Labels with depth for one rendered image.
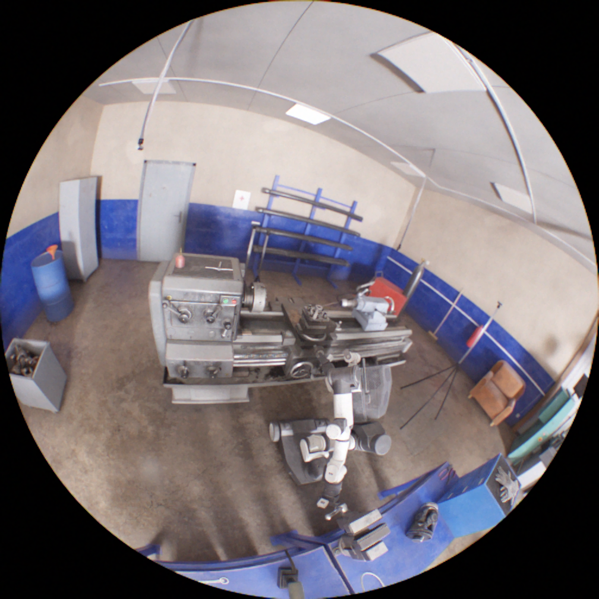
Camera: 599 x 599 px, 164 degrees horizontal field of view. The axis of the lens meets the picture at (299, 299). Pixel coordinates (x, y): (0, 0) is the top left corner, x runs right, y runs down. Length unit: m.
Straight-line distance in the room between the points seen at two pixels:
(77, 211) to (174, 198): 1.95
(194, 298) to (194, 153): 3.51
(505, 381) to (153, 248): 7.54
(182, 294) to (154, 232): 3.46
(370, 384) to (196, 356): 1.18
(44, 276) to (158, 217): 2.55
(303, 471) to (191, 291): 1.65
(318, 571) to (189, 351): 1.58
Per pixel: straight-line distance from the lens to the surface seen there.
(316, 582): 1.25
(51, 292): 3.60
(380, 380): 1.14
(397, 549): 1.44
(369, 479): 2.41
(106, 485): 2.24
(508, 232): 5.32
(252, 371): 2.05
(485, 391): 4.53
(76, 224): 4.30
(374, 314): 2.37
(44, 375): 2.49
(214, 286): 1.38
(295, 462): 1.96
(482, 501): 1.49
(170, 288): 1.39
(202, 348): 1.61
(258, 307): 1.65
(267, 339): 1.75
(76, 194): 4.23
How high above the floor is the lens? 1.98
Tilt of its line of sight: 28 degrees down
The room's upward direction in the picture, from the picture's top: 19 degrees clockwise
